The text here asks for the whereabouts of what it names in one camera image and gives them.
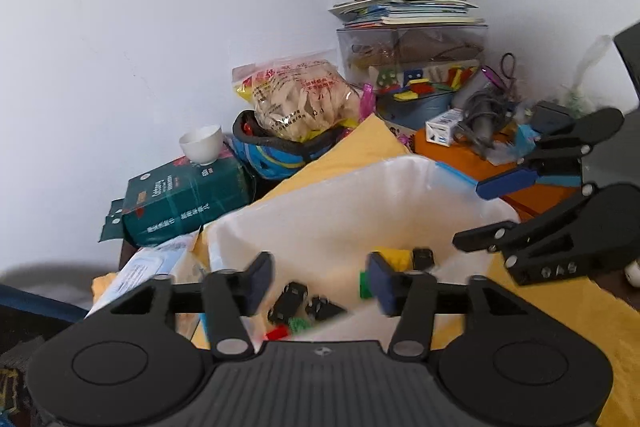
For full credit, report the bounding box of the black toy car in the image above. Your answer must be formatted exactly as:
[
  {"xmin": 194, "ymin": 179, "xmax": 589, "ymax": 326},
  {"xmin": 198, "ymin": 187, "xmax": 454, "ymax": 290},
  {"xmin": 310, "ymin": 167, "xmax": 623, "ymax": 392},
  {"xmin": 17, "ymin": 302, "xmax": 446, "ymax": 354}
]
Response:
[{"xmin": 267, "ymin": 282, "xmax": 310, "ymax": 325}]

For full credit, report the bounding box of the orange table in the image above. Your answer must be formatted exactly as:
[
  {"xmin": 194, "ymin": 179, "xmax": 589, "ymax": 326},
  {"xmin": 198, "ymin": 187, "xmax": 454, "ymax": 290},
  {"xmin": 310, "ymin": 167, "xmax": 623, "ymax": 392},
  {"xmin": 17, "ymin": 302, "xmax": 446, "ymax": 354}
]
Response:
[{"xmin": 414, "ymin": 127, "xmax": 586, "ymax": 223}]

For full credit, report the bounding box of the wet wipes pack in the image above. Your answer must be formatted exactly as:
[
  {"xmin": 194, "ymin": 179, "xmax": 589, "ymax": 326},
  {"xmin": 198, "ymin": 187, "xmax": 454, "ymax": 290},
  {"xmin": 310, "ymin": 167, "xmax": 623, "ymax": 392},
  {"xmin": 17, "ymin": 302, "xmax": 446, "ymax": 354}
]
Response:
[{"xmin": 85, "ymin": 229, "xmax": 201, "ymax": 320}]

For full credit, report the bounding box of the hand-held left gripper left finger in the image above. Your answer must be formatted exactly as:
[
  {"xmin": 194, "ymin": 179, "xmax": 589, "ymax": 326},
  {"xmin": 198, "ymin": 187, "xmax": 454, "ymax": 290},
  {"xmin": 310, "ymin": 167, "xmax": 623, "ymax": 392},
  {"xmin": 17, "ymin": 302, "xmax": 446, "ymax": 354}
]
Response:
[{"xmin": 107, "ymin": 251, "xmax": 276, "ymax": 360}]

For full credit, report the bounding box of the yellow toy block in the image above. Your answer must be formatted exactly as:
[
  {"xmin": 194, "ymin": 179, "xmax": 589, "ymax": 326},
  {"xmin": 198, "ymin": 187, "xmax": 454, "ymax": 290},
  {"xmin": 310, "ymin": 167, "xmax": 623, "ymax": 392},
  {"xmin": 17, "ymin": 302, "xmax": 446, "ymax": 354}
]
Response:
[{"xmin": 377, "ymin": 248, "xmax": 415, "ymax": 273}]

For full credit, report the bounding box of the white plastic storage bin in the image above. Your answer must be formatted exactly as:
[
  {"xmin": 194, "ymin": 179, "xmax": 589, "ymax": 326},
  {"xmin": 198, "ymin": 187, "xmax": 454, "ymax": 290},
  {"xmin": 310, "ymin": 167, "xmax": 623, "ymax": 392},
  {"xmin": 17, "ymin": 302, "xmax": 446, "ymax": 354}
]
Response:
[{"xmin": 202, "ymin": 155, "xmax": 522, "ymax": 353}]

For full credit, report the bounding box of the white cup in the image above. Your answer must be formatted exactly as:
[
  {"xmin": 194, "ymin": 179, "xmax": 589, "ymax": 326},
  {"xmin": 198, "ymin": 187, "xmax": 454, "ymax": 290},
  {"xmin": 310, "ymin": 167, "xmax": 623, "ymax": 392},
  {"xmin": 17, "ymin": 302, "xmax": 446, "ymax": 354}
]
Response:
[{"xmin": 179, "ymin": 124, "xmax": 223, "ymax": 166}]

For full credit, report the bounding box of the blue edged plastic bag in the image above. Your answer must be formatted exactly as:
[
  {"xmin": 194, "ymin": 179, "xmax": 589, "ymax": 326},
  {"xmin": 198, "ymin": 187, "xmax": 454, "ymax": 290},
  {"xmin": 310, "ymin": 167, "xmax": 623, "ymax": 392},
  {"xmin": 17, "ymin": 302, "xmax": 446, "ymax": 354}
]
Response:
[{"xmin": 435, "ymin": 161, "xmax": 483, "ymax": 195}]

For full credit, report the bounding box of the blue bucket of toys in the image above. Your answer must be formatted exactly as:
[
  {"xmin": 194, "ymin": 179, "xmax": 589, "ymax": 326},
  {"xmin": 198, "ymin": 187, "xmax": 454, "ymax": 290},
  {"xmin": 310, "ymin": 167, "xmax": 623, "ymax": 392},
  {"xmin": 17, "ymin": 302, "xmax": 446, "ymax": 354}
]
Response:
[{"xmin": 375, "ymin": 64, "xmax": 481, "ymax": 122}]

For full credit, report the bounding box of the grey hair dryer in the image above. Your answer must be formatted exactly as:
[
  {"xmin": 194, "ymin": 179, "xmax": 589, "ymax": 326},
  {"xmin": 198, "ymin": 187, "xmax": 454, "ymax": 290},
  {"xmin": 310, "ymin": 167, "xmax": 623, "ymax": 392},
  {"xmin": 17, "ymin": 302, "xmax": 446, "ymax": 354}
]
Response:
[{"xmin": 452, "ymin": 67, "xmax": 521, "ymax": 158}]

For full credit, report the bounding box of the stack of books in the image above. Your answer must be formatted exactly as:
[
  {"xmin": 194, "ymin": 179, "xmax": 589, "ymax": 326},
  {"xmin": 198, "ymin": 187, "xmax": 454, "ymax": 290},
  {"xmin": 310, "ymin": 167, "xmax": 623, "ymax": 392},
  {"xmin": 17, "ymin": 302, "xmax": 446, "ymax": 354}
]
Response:
[{"xmin": 328, "ymin": 0, "xmax": 488, "ymax": 29}]

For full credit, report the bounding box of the green tissue box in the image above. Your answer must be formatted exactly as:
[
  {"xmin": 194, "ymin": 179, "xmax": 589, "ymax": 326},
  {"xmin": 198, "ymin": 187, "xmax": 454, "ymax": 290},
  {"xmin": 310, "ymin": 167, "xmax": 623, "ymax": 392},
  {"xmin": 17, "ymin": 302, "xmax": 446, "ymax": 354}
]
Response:
[{"xmin": 97, "ymin": 154, "xmax": 253, "ymax": 253}]

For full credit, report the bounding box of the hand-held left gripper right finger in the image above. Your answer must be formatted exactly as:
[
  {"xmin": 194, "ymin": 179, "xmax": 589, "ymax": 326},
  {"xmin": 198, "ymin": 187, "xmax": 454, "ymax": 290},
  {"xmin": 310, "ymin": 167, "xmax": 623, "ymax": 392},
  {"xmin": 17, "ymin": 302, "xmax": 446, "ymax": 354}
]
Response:
[{"xmin": 366, "ymin": 252, "xmax": 531, "ymax": 358}]

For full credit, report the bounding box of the clear snack bag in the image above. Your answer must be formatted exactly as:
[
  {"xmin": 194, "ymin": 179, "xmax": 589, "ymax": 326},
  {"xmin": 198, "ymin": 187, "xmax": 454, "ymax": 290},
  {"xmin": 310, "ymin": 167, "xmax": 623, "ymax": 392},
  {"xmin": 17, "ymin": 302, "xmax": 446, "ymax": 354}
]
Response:
[{"xmin": 231, "ymin": 49, "xmax": 362, "ymax": 142}]

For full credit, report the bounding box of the yellow blanket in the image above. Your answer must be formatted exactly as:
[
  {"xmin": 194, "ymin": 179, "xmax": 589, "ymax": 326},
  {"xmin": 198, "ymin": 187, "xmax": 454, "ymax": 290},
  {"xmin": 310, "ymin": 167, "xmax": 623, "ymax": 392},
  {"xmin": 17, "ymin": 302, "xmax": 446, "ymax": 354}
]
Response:
[{"xmin": 92, "ymin": 114, "xmax": 640, "ymax": 427}]

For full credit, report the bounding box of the small white box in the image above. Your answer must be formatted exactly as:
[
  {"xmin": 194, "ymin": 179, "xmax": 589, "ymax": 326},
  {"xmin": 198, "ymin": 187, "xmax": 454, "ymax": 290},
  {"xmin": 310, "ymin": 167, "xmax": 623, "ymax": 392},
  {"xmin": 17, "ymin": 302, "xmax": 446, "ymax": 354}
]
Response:
[{"xmin": 425, "ymin": 108, "xmax": 468, "ymax": 146}]

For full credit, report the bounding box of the dark grey box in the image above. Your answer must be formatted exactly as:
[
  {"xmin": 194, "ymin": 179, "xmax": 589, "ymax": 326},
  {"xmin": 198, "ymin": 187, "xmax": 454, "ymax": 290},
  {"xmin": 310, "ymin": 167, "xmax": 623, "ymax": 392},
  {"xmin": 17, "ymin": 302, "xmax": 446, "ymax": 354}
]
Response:
[{"xmin": 530, "ymin": 103, "xmax": 576, "ymax": 135}]

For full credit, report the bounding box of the clear plastic box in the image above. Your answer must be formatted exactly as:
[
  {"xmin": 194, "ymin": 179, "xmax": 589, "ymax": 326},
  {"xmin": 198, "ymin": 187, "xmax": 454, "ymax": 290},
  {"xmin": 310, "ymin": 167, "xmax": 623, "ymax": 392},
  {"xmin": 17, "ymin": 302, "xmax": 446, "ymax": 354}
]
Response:
[{"xmin": 336, "ymin": 24, "xmax": 488, "ymax": 88}]

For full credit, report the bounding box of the blue black helmet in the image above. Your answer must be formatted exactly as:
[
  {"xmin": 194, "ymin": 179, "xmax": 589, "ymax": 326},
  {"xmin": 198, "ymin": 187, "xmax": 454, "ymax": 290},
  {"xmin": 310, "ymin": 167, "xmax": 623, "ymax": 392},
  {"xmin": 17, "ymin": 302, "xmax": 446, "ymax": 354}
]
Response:
[{"xmin": 231, "ymin": 109, "xmax": 351, "ymax": 180}]

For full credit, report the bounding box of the light blue item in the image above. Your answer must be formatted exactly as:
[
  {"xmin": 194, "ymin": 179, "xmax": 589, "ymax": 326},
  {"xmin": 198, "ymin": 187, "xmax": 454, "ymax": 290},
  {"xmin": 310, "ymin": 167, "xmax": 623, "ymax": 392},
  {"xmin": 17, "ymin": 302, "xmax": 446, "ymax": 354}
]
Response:
[{"xmin": 515, "ymin": 124, "xmax": 541, "ymax": 152}]

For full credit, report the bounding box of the pink plastic item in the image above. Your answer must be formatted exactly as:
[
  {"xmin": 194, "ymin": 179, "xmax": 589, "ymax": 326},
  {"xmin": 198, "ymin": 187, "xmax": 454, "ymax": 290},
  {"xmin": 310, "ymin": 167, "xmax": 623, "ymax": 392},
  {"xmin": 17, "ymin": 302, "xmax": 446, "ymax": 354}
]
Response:
[{"xmin": 360, "ymin": 83, "xmax": 376, "ymax": 120}]

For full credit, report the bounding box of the blue black bag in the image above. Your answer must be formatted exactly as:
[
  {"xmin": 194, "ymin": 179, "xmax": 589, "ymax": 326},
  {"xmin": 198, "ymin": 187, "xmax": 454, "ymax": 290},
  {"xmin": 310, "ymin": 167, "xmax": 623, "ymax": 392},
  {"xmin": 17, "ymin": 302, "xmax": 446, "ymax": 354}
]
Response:
[{"xmin": 0, "ymin": 284, "xmax": 93, "ymax": 427}]

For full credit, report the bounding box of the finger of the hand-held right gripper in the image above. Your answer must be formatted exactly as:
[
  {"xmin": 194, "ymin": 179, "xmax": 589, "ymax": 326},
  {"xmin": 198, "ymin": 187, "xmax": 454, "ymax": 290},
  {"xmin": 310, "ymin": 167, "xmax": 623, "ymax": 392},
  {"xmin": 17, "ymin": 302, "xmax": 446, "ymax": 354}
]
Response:
[
  {"xmin": 452, "ymin": 185, "xmax": 601, "ymax": 286},
  {"xmin": 475, "ymin": 129, "xmax": 594, "ymax": 201}
]

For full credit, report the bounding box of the black wheeled toy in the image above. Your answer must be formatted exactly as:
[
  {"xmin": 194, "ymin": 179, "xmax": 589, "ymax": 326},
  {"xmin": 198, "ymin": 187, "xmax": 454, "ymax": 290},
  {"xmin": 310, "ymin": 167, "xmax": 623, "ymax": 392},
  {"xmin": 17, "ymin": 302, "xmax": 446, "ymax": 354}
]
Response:
[{"xmin": 306, "ymin": 294, "xmax": 347, "ymax": 322}]

